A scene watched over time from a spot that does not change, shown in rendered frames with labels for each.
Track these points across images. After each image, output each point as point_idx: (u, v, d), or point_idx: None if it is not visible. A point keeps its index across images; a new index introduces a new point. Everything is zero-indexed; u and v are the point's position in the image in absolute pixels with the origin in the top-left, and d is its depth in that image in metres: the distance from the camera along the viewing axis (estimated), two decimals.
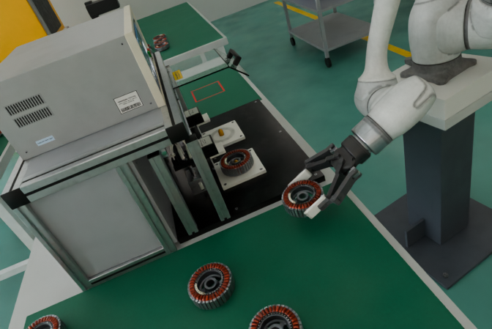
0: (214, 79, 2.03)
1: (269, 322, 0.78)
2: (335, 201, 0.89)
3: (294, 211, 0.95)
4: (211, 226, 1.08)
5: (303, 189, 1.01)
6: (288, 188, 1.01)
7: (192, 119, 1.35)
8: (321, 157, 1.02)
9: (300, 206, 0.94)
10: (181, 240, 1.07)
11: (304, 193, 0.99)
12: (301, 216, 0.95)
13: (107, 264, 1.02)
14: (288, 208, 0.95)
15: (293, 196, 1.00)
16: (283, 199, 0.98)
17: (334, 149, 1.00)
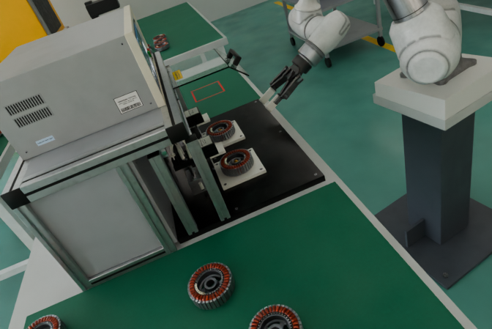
0: (214, 79, 2.03)
1: (269, 322, 0.78)
2: (284, 96, 1.37)
3: (212, 138, 1.40)
4: (211, 226, 1.08)
5: (221, 126, 1.46)
6: (211, 124, 1.46)
7: (192, 119, 1.35)
8: (280, 77, 1.47)
9: (217, 133, 1.40)
10: (181, 240, 1.07)
11: (221, 127, 1.44)
12: (217, 141, 1.40)
13: (107, 264, 1.02)
14: None
15: (214, 130, 1.46)
16: (206, 131, 1.43)
17: (288, 68, 1.45)
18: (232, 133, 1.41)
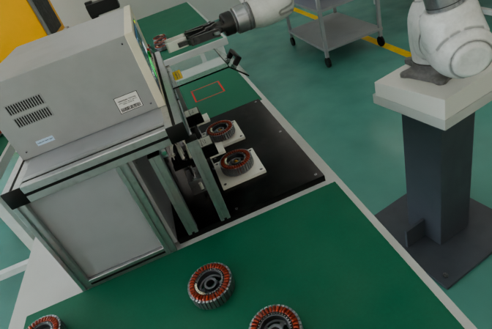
0: (214, 79, 2.03)
1: (269, 322, 0.78)
2: (191, 40, 1.16)
3: (212, 138, 1.40)
4: (211, 226, 1.08)
5: (221, 126, 1.46)
6: (211, 124, 1.46)
7: (192, 119, 1.35)
8: None
9: (217, 133, 1.40)
10: (181, 240, 1.07)
11: (221, 127, 1.44)
12: (217, 141, 1.40)
13: (107, 264, 1.02)
14: None
15: (214, 130, 1.46)
16: (206, 131, 1.43)
17: None
18: (232, 133, 1.41)
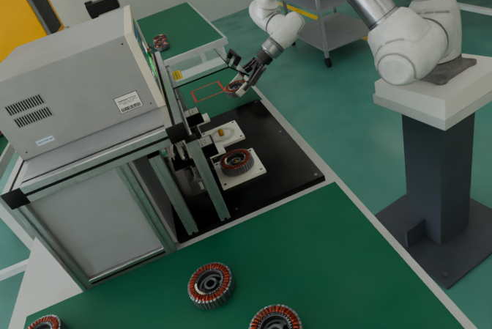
0: (214, 79, 2.03)
1: (269, 322, 0.78)
2: (251, 83, 1.59)
3: (230, 94, 1.64)
4: (211, 226, 1.08)
5: (237, 85, 1.70)
6: (228, 84, 1.70)
7: (192, 119, 1.35)
8: (247, 66, 1.72)
9: (233, 90, 1.64)
10: (181, 240, 1.07)
11: (237, 86, 1.68)
12: (233, 96, 1.64)
13: (107, 264, 1.02)
14: (227, 92, 1.65)
15: (231, 89, 1.70)
16: (225, 89, 1.67)
17: (254, 59, 1.69)
18: (247, 90, 1.65)
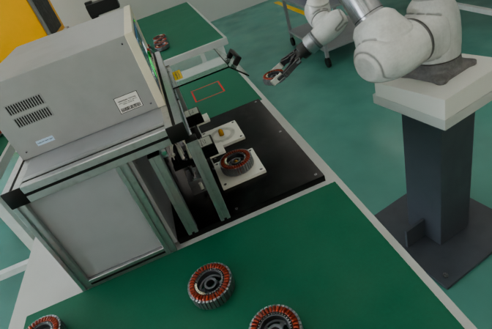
0: (214, 79, 2.03)
1: (269, 322, 0.78)
2: (284, 75, 1.69)
3: (266, 81, 1.77)
4: (211, 226, 1.08)
5: (276, 73, 1.82)
6: (268, 72, 1.82)
7: (192, 119, 1.35)
8: (289, 56, 1.81)
9: (269, 78, 1.76)
10: (181, 240, 1.07)
11: (275, 75, 1.80)
12: (269, 84, 1.76)
13: (107, 264, 1.02)
14: (263, 79, 1.77)
15: (269, 76, 1.82)
16: (263, 76, 1.80)
17: (295, 51, 1.78)
18: (282, 80, 1.76)
